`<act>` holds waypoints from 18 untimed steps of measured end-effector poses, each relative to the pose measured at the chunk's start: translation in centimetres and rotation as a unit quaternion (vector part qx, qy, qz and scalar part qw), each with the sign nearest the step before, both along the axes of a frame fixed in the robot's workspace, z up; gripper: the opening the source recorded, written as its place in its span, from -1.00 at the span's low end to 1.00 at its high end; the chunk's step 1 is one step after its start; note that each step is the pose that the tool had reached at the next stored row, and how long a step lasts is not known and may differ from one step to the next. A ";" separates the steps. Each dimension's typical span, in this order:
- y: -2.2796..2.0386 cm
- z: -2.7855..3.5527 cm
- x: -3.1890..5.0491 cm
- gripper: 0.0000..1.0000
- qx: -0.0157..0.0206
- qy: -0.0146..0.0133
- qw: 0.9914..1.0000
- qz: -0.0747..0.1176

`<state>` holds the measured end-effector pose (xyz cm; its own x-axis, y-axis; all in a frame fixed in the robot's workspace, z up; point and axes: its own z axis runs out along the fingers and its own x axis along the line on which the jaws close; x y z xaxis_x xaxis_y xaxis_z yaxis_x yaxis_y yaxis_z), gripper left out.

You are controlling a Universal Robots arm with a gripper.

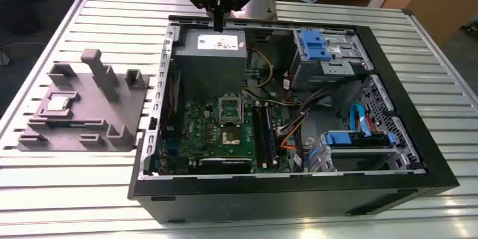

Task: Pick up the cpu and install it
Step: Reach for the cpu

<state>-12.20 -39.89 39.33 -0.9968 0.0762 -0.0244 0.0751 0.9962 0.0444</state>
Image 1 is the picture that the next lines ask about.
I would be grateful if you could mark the metal locking lever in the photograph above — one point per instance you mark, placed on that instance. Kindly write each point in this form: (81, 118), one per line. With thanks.
(244, 114)

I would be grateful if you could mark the black table corner cap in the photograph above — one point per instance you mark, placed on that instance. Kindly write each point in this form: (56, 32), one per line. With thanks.
(407, 12)

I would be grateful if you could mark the silver CPU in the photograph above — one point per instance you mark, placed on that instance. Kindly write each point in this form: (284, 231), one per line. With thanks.
(57, 104)

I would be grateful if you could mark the black PC case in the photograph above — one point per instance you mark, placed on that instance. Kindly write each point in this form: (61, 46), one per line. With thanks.
(260, 202)

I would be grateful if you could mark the hard disk in blue carrier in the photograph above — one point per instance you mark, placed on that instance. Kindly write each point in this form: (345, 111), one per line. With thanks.
(337, 138)

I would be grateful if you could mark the grey power supply unit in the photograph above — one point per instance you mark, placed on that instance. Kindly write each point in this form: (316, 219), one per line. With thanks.
(208, 71)

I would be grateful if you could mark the metal drive cage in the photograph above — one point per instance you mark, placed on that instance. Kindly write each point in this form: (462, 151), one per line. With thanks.
(337, 68)

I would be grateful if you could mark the blue VGA port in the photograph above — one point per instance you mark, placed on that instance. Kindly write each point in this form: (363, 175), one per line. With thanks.
(172, 149)

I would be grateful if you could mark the RAM stick with white label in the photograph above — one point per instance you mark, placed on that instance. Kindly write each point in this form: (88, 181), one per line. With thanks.
(72, 124)

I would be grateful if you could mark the grey parts rack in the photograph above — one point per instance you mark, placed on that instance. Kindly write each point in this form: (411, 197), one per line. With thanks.
(85, 104)

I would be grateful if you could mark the black chair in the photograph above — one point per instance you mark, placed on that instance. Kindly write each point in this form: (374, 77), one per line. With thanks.
(18, 12)

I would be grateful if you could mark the wooden cabinet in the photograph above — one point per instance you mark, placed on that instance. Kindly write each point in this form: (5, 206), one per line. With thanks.
(443, 1)

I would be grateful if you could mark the black graphics card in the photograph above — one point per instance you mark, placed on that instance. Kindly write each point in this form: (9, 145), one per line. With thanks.
(220, 166)

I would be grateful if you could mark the small blue connector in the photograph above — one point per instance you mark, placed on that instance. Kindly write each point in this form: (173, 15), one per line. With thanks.
(156, 165)

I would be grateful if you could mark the blue plastic drive latch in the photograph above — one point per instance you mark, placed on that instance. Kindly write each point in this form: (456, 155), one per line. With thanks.
(315, 46)

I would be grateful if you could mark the metal disk bay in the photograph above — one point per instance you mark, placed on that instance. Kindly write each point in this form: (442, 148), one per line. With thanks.
(358, 150)

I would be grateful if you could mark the blue drive rail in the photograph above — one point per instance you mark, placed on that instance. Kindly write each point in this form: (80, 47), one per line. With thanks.
(311, 158)

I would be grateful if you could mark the green motherboard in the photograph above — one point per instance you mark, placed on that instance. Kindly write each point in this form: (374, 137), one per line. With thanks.
(203, 116)

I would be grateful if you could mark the black RAM slot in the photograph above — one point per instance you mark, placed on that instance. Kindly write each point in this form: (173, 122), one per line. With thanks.
(257, 132)

